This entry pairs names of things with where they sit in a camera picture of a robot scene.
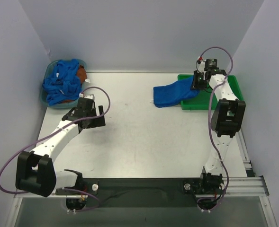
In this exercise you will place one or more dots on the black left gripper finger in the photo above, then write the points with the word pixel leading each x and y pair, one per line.
pixel 101 110
pixel 93 123

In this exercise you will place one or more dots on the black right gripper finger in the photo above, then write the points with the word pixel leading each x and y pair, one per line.
pixel 196 74
pixel 194 86

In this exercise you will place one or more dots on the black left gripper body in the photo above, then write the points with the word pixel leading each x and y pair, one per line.
pixel 92 119

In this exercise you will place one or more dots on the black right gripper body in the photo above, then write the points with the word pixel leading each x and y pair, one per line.
pixel 198 82

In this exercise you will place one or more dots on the blue towel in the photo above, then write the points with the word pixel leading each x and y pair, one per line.
pixel 173 94

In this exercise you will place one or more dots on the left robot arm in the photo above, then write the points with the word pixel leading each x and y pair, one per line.
pixel 35 169

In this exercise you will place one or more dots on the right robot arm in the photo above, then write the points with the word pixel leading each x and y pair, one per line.
pixel 226 119

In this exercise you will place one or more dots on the pile of blue towels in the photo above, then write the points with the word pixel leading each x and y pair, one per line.
pixel 62 84

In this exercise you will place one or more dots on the green plastic tray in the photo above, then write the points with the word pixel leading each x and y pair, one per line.
pixel 201 101

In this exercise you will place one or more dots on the orange brown towel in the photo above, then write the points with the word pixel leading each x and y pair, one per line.
pixel 81 74

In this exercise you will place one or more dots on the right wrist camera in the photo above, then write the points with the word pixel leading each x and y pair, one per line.
pixel 210 64

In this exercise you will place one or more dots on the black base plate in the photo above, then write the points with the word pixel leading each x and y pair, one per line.
pixel 80 200

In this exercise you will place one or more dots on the aluminium frame rail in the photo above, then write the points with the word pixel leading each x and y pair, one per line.
pixel 237 186

